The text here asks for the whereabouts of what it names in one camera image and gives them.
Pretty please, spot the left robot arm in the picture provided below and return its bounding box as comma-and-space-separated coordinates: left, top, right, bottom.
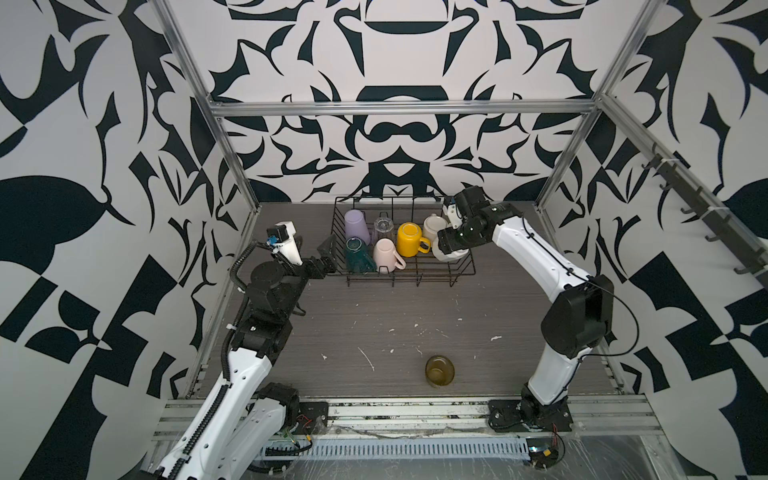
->
144, 222, 337, 479

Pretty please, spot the green circuit board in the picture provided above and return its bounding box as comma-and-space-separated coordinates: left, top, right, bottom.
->
527, 437, 565, 470

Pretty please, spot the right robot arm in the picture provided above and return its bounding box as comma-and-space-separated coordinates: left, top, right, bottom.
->
437, 186, 614, 425

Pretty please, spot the white mug red inside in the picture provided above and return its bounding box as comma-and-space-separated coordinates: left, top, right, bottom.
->
422, 214, 450, 244

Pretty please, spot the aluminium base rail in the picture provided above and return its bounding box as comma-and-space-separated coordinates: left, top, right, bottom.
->
149, 392, 661, 442

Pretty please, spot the aluminium frame crossbar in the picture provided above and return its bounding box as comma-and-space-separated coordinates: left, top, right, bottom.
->
209, 99, 595, 118

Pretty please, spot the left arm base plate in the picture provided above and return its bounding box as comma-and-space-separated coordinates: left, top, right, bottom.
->
284, 401, 329, 435

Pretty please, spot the lavender plastic cup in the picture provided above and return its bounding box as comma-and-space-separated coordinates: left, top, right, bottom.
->
344, 209, 371, 245

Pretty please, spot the dark green mug white inside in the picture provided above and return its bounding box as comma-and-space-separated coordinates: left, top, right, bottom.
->
345, 237, 377, 274

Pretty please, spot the white slotted cable duct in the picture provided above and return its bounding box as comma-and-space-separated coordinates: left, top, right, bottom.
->
258, 438, 530, 461

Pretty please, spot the cream mug pink handle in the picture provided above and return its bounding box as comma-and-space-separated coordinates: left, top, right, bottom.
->
373, 238, 406, 274

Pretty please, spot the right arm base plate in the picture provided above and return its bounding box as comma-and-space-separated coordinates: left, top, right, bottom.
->
488, 399, 573, 433

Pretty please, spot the cream white mug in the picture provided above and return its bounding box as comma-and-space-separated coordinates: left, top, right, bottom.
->
431, 239, 470, 263

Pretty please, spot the grey wall hook rail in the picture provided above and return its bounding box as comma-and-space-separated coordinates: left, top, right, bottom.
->
640, 142, 768, 277

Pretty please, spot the black wire dish rack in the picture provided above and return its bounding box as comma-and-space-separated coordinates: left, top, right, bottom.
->
330, 195, 477, 286

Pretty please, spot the yellow mug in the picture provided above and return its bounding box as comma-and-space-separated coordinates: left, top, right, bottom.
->
396, 222, 432, 258

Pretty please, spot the clear glass tumbler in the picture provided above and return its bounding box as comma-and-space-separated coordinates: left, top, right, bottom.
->
372, 212, 397, 244

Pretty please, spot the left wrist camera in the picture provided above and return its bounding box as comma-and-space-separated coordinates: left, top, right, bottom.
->
266, 221, 302, 266

